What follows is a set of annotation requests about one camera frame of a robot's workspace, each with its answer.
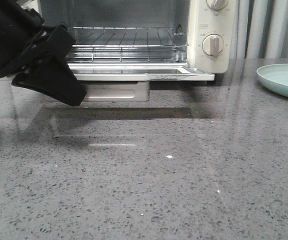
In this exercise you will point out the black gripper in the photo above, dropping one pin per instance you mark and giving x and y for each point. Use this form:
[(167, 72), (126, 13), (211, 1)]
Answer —
[(52, 76)]

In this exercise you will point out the glass oven door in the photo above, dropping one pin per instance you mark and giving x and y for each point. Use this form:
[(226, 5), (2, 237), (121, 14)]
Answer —
[(127, 81)]

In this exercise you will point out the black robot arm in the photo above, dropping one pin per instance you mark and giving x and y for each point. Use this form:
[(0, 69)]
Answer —
[(17, 28)]

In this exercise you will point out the cream Toshiba toaster oven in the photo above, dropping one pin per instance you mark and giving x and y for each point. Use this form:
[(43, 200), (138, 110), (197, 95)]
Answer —
[(193, 17)]

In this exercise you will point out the lower cream oven knob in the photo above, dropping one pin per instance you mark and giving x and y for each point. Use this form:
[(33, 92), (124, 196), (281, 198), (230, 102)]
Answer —
[(213, 45)]

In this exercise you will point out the cream oven knob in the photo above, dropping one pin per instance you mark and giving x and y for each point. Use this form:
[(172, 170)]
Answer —
[(213, 45), (217, 5)]

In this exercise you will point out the upper cream oven knob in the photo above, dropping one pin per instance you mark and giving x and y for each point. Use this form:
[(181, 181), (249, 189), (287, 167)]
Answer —
[(217, 5)]

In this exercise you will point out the light green round plate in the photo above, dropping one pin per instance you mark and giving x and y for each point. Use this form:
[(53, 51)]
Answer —
[(274, 77)]

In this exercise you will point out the metal wire oven rack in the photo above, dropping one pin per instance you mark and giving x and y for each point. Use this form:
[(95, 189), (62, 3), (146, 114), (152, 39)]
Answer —
[(127, 45)]

